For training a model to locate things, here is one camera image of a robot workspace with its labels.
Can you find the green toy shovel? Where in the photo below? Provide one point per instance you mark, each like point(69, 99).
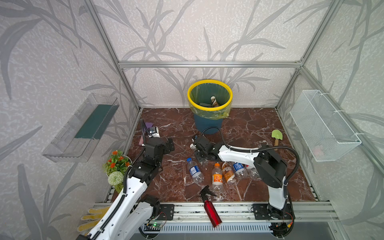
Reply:
point(278, 136)

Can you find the green circuit board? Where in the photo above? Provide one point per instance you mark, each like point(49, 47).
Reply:
point(152, 227)

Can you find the brown coffee bottle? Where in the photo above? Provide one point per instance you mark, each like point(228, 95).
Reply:
point(215, 104)
point(228, 173)

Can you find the white wire mesh basket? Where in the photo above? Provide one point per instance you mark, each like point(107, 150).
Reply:
point(326, 133)

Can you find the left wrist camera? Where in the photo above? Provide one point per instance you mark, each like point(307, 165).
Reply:
point(154, 132)

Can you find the yellow-green bin liner bag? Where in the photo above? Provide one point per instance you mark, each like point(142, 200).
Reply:
point(201, 92)

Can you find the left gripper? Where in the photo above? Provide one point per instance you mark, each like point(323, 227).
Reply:
point(167, 145)

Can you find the green plastic bottle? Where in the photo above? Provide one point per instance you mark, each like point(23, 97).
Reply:
point(205, 105)

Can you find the teal bin with yellow rim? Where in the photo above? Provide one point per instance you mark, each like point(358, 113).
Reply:
point(208, 126)

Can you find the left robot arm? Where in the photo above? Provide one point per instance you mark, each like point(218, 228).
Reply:
point(131, 209)

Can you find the aluminium frame crossbar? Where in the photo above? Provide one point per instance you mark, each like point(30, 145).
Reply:
point(208, 64)

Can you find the clear acrylic wall shelf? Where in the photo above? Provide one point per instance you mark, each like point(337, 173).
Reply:
point(78, 139)

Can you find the blue label water bottle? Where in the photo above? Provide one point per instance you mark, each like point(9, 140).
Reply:
point(240, 171)
point(195, 171)

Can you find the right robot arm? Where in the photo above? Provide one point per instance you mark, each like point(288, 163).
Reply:
point(270, 166)

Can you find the yellow rubber glove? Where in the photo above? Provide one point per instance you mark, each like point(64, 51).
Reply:
point(91, 219)

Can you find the purple toy shovel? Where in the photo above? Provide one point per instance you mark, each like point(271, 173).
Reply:
point(145, 131)

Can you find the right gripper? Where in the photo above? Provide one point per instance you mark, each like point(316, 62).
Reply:
point(201, 150)

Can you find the red spray bottle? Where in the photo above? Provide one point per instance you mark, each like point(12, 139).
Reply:
point(209, 207)

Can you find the orange label bottle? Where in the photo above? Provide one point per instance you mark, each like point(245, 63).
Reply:
point(217, 178)

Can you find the artificial flower pot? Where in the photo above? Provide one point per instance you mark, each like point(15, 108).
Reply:
point(115, 168)

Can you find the red label bottle yellow cap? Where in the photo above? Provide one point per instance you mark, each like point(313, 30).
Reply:
point(252, 172)

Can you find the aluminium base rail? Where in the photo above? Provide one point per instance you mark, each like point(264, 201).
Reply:
point(242, 212)

